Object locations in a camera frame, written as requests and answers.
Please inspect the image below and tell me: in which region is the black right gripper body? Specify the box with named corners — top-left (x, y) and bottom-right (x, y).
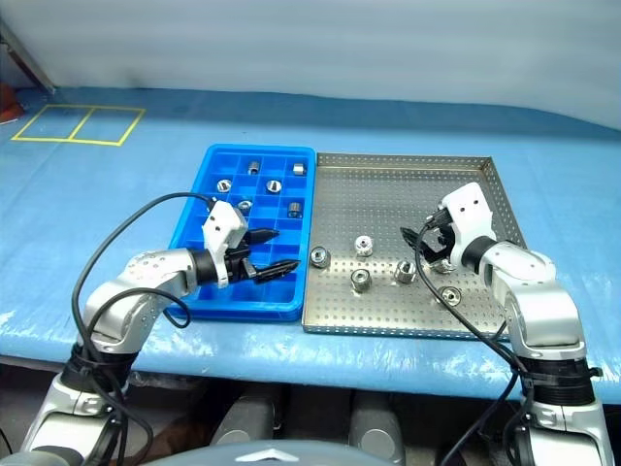
top-left (427, 207), bottom-right (458, 254)

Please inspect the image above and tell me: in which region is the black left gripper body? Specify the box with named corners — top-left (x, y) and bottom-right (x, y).
top-left (223, 230), bottom-right (258, 284)

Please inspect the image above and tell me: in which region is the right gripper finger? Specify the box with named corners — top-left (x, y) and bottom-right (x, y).
top-left (419, 244), bottom-right (453, 267)
top-left (400, 225), bottom-right (434, 250)

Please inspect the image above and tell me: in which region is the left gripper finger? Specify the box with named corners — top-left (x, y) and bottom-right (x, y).
top-left (245, 227), bottom-right (281, 245)
top-left (251, 259), bottom-right (303, 284)

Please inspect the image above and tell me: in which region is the blue compartment tray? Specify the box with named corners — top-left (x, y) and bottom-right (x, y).
top-left (164, 144), bottom-right (318, 324)

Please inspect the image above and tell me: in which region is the perforated metal tray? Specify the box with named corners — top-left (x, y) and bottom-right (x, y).
top-left (301, 151), bottom-right (530, 342)

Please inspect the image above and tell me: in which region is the dark grey rounded shape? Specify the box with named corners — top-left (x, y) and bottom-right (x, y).
top-left (211, 392), bottom-right (285, 448)
top-left (347, 390), bottom-right (407, 465)

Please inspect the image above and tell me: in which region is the grey robot chest cover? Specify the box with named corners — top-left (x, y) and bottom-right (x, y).
top-left (169, 439), bottom-right (384, 466)

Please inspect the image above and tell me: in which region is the red object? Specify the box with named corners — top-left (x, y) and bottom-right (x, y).
top-left (0, 82), bottom-right (23, 125)

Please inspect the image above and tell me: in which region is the slanted metal bar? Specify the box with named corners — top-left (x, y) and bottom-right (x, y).
top-left (0, 18), bottom-right (58, 94)

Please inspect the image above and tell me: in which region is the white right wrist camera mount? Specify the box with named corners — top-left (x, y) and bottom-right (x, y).
top-left (439, 183), bottom-right (499, 268)

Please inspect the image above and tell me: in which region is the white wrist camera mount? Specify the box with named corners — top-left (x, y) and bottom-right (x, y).
top-left (201, 199), bottom-right (249, 289)
top-left (439, 183), bottom-right (499, 268)

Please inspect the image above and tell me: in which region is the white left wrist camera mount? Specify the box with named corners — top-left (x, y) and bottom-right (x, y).
top-left (201, 199), bottom-right (249, 289)

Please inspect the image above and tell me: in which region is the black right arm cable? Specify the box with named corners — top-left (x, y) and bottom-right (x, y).
top-left (414, 213), bottom-right (535, 466)

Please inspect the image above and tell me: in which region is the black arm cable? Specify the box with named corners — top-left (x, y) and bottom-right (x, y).
top-left (71, 191), bottom-right (217, 466)
top-left (414, 213), bottom-right (535, 466)

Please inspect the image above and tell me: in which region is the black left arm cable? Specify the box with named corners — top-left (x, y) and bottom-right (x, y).
top-left (71, 191), bottom-right (217, 466)

